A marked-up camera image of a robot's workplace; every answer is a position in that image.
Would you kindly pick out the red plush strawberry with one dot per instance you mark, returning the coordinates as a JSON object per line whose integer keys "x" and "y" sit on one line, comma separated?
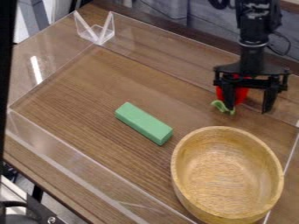
{"x": 236, "y": 80}

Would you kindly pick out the grey table leg post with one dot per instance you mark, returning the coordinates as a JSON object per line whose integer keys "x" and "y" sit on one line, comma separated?
{"x": 33, "y": 15}

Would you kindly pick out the black equipment with cable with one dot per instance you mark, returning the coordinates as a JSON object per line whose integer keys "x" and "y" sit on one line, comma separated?
{"x": 26, "y": 212}

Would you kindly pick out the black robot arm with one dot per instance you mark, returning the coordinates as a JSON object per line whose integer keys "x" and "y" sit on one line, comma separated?
{"x": 259, "y": 18}

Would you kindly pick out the green rectangular block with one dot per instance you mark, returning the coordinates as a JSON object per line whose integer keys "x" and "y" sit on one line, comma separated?
{"x": 144, "y": 123}

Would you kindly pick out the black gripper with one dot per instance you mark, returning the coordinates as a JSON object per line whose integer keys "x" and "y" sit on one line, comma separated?
{"x": 271, "y": 79}

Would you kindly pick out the wooden bowl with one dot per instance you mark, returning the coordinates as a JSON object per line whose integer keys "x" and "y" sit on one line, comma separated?
{"x": 226, "y": 176}

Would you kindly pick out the clear acrylic tray wall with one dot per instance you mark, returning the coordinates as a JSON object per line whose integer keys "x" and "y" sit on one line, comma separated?
{"x": 96, "y": 165}

